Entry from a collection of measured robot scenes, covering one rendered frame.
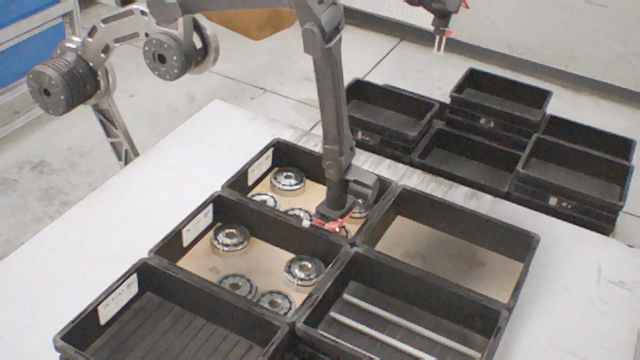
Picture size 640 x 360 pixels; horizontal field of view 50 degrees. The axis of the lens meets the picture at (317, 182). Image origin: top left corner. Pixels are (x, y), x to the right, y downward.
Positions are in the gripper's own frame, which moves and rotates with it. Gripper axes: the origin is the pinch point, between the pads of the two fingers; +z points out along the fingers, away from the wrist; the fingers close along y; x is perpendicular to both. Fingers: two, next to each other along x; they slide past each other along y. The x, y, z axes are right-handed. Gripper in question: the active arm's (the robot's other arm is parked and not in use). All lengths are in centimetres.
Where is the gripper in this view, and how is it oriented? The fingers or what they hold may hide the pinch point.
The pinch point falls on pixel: (332, 230)
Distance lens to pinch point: 183.2
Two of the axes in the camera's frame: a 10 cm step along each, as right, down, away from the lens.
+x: -8.3, -3.9, 4.0
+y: 5.5, -4.8, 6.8
